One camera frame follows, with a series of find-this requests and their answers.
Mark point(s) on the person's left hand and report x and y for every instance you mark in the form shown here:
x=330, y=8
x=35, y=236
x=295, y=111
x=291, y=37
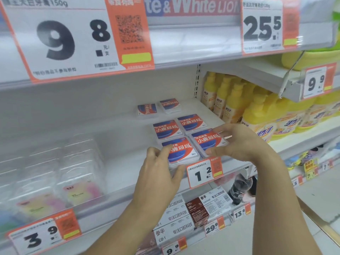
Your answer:
x=155, y=183

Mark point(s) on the person's right hand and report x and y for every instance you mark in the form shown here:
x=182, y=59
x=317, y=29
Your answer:
x=244, y=143

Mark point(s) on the person's right thumb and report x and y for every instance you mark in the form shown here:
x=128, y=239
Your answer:
x=214, y=152

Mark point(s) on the person's left thumb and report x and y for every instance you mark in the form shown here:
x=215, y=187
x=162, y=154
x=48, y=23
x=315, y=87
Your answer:
x=179, y=172

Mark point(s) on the small red-blue floss case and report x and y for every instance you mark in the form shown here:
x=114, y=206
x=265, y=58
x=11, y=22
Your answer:
x=206, y=139
x=183, y=152

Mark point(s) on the person's left forearm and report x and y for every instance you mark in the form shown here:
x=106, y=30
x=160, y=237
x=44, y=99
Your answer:
x=130, y=231

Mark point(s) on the person's right forearm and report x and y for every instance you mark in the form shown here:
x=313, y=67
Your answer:
x=281, y=209

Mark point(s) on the orange-white price tag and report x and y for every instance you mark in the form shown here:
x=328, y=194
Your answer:
x=241, y=212
x=261, y=26
x=66, y=37
x=174, y=248
x=213, y=227
x=201, y=173
x=39, y=236
x=327, y=165
x=297, y=181
x=316, y=82

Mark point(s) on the white toothpaste box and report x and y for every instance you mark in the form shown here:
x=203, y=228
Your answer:
x=172, y=209
x=175, y=229

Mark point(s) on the dark soda bottle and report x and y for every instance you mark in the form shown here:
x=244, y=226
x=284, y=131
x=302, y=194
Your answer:
x=239, y=189

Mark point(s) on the group of red-blue floss boxes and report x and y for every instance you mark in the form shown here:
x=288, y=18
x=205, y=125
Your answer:
x=167, y=128

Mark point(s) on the brown-white toothpaste box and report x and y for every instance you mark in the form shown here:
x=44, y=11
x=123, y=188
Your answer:
x=215, y=200

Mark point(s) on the brown toothpaste box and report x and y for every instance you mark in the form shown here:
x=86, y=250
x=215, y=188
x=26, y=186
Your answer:
x=199, y=217

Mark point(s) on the row of yellow detergent bottles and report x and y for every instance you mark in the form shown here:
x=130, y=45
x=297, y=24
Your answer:
x=255, y=114

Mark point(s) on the white metal shelf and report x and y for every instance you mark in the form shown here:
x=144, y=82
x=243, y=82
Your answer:
x=268, y=74
x=119, y=167
x=300, y=138
x=186, y=42

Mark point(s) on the white perforated shelf upright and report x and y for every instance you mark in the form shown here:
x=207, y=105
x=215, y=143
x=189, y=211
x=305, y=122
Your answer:
x=197, y=82

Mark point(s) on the dark pink packet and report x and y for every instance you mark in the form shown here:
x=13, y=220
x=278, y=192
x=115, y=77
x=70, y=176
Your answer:
x=147, y=246

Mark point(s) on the colourful snack packets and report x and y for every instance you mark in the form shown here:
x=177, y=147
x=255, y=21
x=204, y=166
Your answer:
x=305, y=156

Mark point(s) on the yellow price tag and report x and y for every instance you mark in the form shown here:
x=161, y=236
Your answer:
x=310, y=169

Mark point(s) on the stack of clear plastic packs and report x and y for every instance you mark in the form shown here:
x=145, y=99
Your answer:
x=53, y=177

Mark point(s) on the yellow-green plastic tub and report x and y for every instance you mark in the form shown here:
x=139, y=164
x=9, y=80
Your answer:
x=310, y=59

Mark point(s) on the blue-red shelf banner strip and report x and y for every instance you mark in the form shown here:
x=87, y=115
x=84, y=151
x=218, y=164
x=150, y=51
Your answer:
x=191, y=6

